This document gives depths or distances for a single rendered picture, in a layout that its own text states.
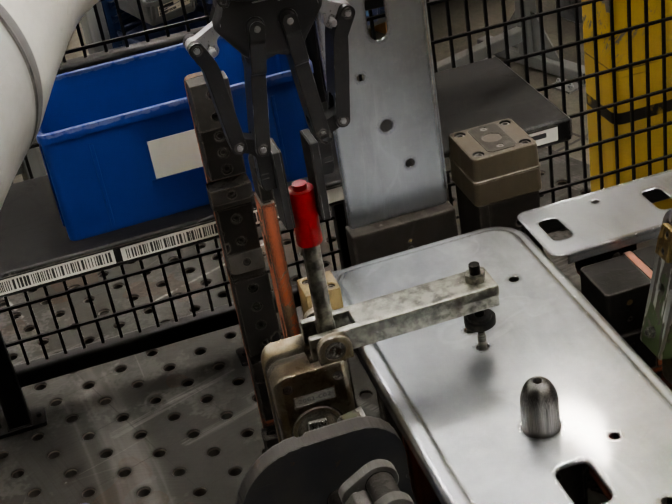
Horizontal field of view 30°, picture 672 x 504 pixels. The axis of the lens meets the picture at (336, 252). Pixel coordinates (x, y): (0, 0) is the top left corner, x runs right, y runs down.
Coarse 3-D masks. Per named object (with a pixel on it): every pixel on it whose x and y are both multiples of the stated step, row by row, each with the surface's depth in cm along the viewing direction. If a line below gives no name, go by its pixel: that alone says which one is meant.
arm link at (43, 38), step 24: (0, 0) 45; (24, 0) 46; (48, 0) 49; (72, 0) 52; (96, 0) 57; (24, 24) 46; (48, 24) 48; (72, 24) 52; (24, 48) 45; (48, 48) 48; (48, 72) 47; (48, 96) 48
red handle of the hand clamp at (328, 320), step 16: (304, 192) 101; (304, 208) 101; (304, 224) 102; (304, 240) 103; (320, 240) 103; (304, 256) 104; (320, 256) 104; (320, 272) 105; (320, 288) 105; (320, 304) 106; (320, 320) 107
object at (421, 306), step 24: (408, 288) 111; (432, 288) 111; (456, 288) 110; (480, 288) 109; (336, 312) 110; (360, 312) 109; (384, 312) 108; (408, 312) 108; (432, 312) 109; (456, 312) 110; (480, 312) 112; (312, 336) 107; (360, 336) 108; (384, 336) 108
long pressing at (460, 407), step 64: (448, 256) 128; (512, 256) 127; (512, 320) 117; (576, 320) 116; (384, 384) 111; (448, 384) 110; (512, 384) 109; (576, 384) 108; (640, 384) 106; (448, 448) 103; (512, 448) 102; (576, 448) 101; (640, 448) 100
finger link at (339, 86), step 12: (348, 12) 94; (348, 24) 95; (336, 36) 95; (336, 48) 95; (348, 48) 96; (336, 60) 96; (348, 60) 96; (336, 72) 96; (348, 72) 97; (336, 84) 97; (348, 84) 97; (336, 96) 97; (348, 96) 98; (336, 108) 98; (348, 108) 98; (336, 120) 98; (348, 120) 98
